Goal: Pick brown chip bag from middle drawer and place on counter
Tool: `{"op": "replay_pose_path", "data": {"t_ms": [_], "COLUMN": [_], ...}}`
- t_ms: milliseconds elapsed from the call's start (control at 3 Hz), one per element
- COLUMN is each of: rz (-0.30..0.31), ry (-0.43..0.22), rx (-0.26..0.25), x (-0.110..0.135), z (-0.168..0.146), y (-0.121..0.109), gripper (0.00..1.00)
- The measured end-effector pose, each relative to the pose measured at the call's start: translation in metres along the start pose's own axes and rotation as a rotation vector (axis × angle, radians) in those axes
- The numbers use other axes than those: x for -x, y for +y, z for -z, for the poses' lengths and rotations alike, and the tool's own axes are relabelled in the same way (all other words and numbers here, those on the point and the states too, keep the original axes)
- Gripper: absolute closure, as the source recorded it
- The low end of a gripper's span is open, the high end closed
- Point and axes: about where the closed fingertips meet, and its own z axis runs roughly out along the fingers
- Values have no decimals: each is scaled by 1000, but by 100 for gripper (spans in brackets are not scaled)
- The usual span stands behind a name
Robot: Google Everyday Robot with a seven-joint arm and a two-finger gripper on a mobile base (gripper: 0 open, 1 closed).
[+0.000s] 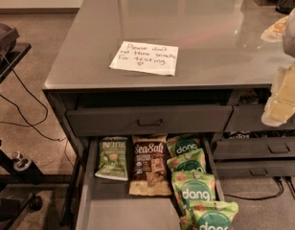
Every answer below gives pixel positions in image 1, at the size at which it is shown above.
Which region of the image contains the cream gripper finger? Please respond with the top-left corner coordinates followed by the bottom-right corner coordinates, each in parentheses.
top-left (261, 62), bottom-right (295, 127)

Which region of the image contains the brown sea salt chip bag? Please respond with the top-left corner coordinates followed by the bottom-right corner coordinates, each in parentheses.
top-left (129, 134), bottom-right (171, 196)

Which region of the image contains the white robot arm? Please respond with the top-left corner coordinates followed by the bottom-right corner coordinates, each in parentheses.
top-left (261, 8), bottom-right (295, 127)

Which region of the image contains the dark snack bags right drawer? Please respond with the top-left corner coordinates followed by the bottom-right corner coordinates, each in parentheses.
top-left (238, 88), bottom-right (271, 104)

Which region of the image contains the grey top right drawer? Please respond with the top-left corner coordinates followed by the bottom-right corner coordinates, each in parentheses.
top-left (225, 104), bottom-right (295, 132)

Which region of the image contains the grey middle right drawer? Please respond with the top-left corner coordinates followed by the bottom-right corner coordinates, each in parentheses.
top-left (213, 137), bottom-right (295, 160)

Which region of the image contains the grey bottom right drawer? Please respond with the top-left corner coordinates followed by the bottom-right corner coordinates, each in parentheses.
top-left (216, 160), bottom-right (295, 177)

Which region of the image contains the green dang bag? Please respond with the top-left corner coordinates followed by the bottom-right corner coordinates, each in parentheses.
top-left (167, 134), bottom-right (200, 157)
top-left (167, 149), bottom-right (206, 173)
top-left (171, 171), bottom-right (216, 213)
top-left (180, 200), bottom-right (238, 230)

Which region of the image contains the green dang bag top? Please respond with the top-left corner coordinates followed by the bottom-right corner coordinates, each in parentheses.
top-left (167, 134), bottom-right (200, 157)

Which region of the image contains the grey metal drawer cabinet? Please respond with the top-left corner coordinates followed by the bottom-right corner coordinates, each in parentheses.
top-left (44, 0), bottom-right (295, 230)

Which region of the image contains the green dang bag front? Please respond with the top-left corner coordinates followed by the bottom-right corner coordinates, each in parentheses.
top-left (180, 200), bottom-right (238, 230)

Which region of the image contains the green white snack bag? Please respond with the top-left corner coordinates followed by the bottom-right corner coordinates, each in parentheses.
top-left (95, 137), bottom-right (128, 181)

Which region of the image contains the grey top left drawer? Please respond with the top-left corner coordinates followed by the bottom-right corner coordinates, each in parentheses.
top-left (66, 105), bottom-right (232, 136)

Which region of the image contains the open grey middle drawer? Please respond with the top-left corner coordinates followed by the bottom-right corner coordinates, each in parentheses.
top-left (75, 134), bottom-right (226, 230)

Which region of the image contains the white handwritten paper note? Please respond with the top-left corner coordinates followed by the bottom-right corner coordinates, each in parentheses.
top-left (109, 41), bottom-right (178, 76)

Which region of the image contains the black stand with equipment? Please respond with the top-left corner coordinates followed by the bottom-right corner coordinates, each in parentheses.
top-left (0, 23), bottom-right (76, 230)

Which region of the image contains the black cable under cabinet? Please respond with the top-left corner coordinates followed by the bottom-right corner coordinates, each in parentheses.
top-left (223, 175), bottom-right (295, 209)

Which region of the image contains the black cable on floor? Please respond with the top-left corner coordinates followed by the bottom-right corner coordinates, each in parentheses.
top-left (0, 55), bottom-right (75, 168)

